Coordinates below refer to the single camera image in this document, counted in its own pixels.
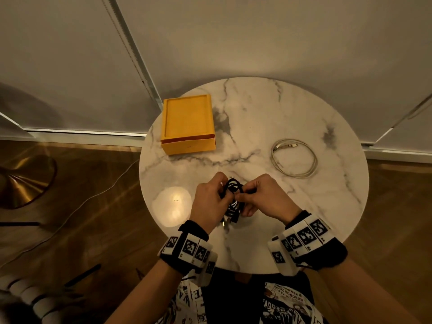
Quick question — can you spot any person's right forearm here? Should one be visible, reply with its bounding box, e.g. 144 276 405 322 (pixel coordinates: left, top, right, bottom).
319 256 423 324

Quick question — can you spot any gold lamp base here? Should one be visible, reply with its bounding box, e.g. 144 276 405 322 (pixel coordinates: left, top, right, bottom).
0 155 57 210

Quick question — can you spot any black left wristband with markers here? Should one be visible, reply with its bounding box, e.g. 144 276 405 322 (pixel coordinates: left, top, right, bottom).
157 220 214 276

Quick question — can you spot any black floor object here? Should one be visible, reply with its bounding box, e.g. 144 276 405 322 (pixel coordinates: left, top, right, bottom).
64 263 102 287

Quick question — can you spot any thin white floor cable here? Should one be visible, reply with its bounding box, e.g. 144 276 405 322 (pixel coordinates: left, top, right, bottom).
0 159 140 269

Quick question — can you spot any person's right hand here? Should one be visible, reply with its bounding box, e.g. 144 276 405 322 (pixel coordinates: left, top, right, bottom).
234 173 303 226

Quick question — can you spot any beige cable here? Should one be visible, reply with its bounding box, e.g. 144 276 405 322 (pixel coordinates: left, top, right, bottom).
270 139 319 179

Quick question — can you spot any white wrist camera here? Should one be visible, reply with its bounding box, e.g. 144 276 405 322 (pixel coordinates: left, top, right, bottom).
267 236 299 277
189 251 218 287

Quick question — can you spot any white marble table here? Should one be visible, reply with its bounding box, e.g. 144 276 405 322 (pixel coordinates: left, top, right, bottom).
139 76 369 275

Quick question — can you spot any black wristband with markers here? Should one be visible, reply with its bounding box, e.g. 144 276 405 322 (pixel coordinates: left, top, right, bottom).
278 210 348 271
157 220 214 276

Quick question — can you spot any person's left hand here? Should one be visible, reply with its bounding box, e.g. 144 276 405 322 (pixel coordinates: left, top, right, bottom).
189 171 235 235

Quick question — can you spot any metal bottom rail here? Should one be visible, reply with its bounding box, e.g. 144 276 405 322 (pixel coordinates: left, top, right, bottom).
0 112 148 147
361 142 432 164

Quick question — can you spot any black right wristband with markers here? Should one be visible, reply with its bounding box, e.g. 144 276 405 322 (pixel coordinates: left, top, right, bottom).
278 210 348 271

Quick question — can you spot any yellow box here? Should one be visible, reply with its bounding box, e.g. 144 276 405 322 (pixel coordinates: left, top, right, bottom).
160 94 216 156

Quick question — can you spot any metal blind track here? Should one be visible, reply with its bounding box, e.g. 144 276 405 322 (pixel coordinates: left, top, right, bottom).
101 0 165 110
374 94 432 144

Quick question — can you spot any short black cable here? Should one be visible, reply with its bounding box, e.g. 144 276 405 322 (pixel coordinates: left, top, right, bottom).
220 178 245 199

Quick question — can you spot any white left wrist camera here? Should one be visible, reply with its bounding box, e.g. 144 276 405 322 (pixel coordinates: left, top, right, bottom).
189 251 218 287

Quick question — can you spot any white floor object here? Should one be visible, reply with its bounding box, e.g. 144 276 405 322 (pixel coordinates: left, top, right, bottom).
0 274 85 324

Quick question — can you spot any thick black cable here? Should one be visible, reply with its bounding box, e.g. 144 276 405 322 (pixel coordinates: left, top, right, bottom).
221 214 240 230

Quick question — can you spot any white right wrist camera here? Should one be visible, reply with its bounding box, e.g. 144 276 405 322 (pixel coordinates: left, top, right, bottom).
267 236 299 277

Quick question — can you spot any person's left forearm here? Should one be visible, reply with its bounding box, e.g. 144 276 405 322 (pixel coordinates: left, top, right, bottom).
104 259 185 324

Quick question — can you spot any long black cable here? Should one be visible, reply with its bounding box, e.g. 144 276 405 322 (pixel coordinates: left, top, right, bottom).
221 198 245 230

